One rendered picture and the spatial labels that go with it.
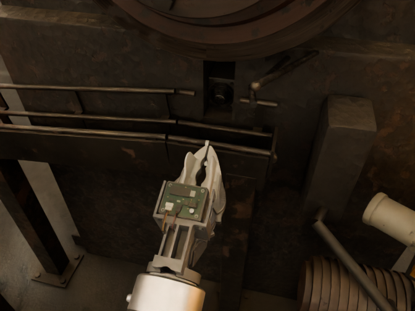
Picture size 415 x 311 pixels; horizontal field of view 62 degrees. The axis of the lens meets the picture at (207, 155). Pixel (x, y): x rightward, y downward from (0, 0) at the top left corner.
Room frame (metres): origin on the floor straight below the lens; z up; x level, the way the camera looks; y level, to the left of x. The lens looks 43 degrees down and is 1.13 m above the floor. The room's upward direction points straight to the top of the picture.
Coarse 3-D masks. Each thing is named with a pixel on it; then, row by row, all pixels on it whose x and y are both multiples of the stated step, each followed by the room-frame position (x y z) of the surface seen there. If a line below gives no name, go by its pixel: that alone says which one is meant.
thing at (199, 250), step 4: (200, 244) 0.28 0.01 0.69; (204, 244) 0.31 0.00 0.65; (196, 248) 0.27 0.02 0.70; (200, 248) 0.28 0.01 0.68; (204, 248) 0.31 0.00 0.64; (196, 252) 0.26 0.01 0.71; (200, 252) 0.28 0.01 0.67; (192, 256) 0.25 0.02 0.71; (196, 256) 0.26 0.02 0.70; (200, 256) 0.28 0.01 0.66; (192, 260) 0.25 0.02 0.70; (196, 260) 0.26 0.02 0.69; (192, 264) 0.24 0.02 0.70
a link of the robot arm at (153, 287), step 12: (144, 276) 0.21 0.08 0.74; (156, 276) 0.20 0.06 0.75; (168, 276) 0.21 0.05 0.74; (144, 288) 0.19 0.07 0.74; (156, 288) 0.19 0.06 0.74; (168, 288) 0.19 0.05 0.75; (180, 288) 0.19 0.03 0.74; (192, 288) 0.19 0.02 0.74; (132, 300) 0.18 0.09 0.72; (144, 300) 0.18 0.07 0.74; (156, 300) 0.18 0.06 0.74; (168, 300) 0.18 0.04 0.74; (180, 300) 0.18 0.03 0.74; (192, 300) 0.18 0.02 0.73
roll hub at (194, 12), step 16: (144, 0) 0.41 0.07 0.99; (176, 0) 0.40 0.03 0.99; (192, 0) 0.40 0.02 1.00; (208, 0) 0.39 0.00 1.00; (224, 0) 0.39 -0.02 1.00; (240, 0) 0.39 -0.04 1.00; (256, 0) 0.38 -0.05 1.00; (176, 16) 0.40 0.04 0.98; (192, 16) 0.40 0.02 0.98; (208, 16) 0.39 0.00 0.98
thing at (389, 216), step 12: (372, 204) 0.36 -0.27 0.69; (384, 204) 0.36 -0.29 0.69; (396, 204) 0.35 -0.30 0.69; (372, 216) 0.35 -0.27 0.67; (384, 216) 0.34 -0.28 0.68; (396, 216) 0.33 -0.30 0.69; (408, 216) 0.33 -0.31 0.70; (384, 228) 0.33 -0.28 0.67; (396, 228) 0.32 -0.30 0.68; (408, 228) 0.31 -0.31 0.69; (408, 240) 0.30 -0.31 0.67
